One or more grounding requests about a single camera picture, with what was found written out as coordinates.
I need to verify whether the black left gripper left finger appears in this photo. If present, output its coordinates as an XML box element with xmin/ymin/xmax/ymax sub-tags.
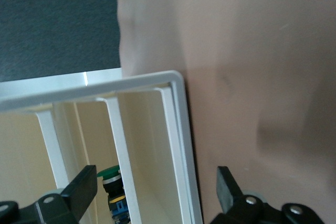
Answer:
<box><xmin>0</xmin><ymin>165</ymin><xmax>98</xmax><ymax>224</ymax></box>

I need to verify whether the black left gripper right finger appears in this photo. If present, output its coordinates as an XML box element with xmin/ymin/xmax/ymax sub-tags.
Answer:
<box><xmin>209</xmin><ymin>166</ymin><xmax>323</xmax><ymax>224</ymax></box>

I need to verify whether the green cap push button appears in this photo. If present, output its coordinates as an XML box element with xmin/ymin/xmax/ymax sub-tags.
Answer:
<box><xmin>97</xmin><ymin>165</ymin><xmax>131</xmax><ymax>221</ymax></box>

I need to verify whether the white plastic drawer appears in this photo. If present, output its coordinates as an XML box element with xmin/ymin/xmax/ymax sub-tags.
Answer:
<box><xmin>36</xmin><ymin>91</ymin><xmax>144</xmax><ymax>224</ymax></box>

